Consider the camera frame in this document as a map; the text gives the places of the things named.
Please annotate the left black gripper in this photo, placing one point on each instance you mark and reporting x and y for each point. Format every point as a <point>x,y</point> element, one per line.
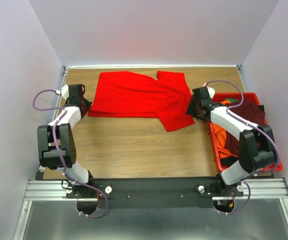
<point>88,104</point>

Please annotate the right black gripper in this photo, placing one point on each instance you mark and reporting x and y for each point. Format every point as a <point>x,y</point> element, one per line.
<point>190,108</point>

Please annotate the red t shirt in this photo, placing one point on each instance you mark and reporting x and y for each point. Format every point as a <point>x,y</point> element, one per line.
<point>127,94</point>

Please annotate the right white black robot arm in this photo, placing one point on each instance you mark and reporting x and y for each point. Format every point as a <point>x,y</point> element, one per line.
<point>257,147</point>

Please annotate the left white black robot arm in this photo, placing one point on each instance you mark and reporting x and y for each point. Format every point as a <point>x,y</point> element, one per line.
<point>55,142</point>

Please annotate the orange t shirt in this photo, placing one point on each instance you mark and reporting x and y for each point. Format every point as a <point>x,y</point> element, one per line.
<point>220,141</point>

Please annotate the green t shirt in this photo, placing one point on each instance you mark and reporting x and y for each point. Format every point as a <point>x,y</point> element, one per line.
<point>230,100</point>

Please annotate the maroon t shirt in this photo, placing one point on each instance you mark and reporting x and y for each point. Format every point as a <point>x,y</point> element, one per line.
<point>250,111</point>

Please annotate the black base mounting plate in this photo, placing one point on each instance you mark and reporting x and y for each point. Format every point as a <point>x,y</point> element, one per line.
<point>154,193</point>

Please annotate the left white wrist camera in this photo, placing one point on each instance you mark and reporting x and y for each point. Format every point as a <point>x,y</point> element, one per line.
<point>64,92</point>

